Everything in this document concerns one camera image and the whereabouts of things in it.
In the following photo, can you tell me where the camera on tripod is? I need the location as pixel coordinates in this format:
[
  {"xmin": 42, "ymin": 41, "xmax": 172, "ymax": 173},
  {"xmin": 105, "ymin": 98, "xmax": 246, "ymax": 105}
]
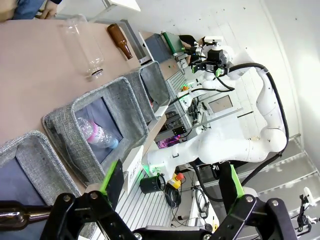
[{"xmin": 296, "ymin": 186, "xmax": 320, "ymax": 232}]

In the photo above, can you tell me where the brown glass bottle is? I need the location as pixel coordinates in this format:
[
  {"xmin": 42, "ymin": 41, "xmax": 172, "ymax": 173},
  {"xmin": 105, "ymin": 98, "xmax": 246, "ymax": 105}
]
[
  {"xmin": 107, "ymin": 23, "xmax": 134, "ymax": 61},
  {"xmin": 0, "ymin": 203, "xmax": 54, "ymax": 232}
]

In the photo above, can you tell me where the coiled black cable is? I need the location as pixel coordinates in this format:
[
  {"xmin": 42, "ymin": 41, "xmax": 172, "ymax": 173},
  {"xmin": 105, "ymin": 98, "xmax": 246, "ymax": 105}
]
[{"xmin": 163, "ymin": 184, "xmax": 183, "ymax": 209}]

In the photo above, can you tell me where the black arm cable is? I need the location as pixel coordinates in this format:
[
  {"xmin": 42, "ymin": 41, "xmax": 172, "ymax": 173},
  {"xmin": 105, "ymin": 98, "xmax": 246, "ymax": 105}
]
[{"xmin": 194, "ymin": 62, "xmax": 291, "ymax": 202}]

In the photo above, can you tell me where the black cup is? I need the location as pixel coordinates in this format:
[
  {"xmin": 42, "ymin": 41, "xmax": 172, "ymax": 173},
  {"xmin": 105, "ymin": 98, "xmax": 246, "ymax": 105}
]
[{"xmin": 139, "ymin": 173, "xmax": 166, "ymax": 195}]

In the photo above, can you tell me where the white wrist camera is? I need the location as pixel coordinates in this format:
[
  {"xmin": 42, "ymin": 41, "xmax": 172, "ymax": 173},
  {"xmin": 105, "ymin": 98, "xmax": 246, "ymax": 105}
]
[{"xmin": 203, "ymin": 35, "xmax": 224, "ymax": 46}]

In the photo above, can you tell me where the plastic bottle pink label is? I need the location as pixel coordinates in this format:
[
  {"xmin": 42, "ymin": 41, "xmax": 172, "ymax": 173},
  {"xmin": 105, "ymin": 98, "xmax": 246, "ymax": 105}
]
[{"xmin": 76, "ymin": 117, "xmax": 120, "ymax": 151}]

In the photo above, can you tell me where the grey fabric basket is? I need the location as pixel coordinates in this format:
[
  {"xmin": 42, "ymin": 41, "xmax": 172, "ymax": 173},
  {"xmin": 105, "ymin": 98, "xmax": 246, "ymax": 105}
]
[
  {"xmin": 0, "ymin": 129, "xmax": 82, "ymax": 240},
  {"xmin": 124, "ymin": 60, "xmax": 172, "ymax": 124},
  {"xmin": 42, "ymin": 76, "xmax": 150, "ymax": 186}
]

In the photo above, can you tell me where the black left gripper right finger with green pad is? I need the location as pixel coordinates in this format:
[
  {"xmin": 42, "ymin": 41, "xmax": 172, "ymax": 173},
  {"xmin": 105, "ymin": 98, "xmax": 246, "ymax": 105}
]
[{"xmin": 212, "ymin": 163, "xmax": 299, "ymax": 240}]

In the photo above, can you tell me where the person's hand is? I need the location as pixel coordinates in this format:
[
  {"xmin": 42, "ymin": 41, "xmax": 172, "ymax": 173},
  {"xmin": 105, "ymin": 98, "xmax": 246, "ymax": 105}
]
[{"xmin": 43, "ymin": 0, "xmax": 62, "ymax": 20}]

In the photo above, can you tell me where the clear plastic bottle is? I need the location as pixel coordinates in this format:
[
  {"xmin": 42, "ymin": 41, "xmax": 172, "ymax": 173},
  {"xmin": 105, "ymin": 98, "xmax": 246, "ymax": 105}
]
[{"xmin": 58, "ymin": 20, "xmax": 105, "ymax": 81}]

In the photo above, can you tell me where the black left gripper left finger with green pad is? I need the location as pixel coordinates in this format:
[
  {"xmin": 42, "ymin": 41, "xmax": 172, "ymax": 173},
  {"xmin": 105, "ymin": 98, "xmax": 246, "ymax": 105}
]
[{"xmin": 39, "ymin": 159, "xmax": 136, "ymax": 240}]

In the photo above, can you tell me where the yellow emergency stop button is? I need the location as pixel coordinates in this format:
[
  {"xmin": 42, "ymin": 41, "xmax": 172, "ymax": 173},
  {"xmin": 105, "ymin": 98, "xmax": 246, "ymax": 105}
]
[{"xmin": 166, "ymin": 172, "xmax": 186, "ymax": 190}]

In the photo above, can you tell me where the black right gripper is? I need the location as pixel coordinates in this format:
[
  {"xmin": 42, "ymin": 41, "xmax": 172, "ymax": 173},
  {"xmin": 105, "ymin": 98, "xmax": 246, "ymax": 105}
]
[{"xmin": 191, "ymin": 48, "xmax": 230, "ymax": 78}]

